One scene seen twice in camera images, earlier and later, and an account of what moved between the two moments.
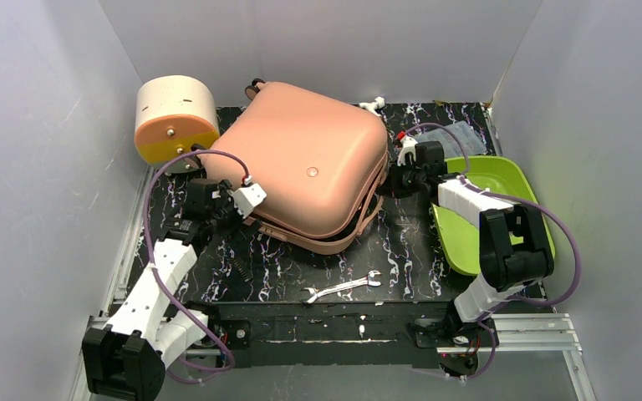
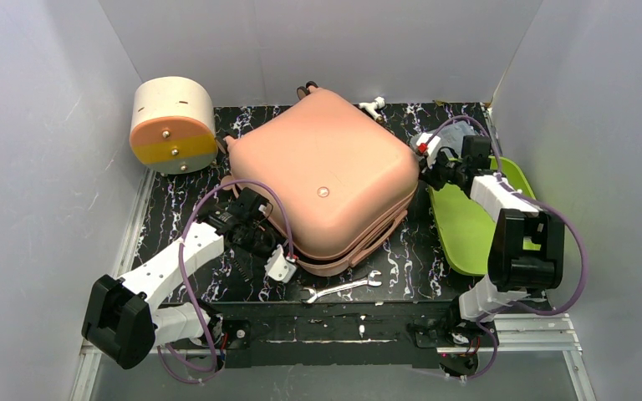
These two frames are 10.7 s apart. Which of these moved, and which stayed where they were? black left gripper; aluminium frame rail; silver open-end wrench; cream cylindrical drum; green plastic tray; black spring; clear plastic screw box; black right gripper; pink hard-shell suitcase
Moved: black right gripper; black left gripper; pink hard-shell suitcase
Stayed: silver open-end wrench; black spring; cream cylindrical drum; green plastic tray; clear plastic screw box; aluminium frame rail
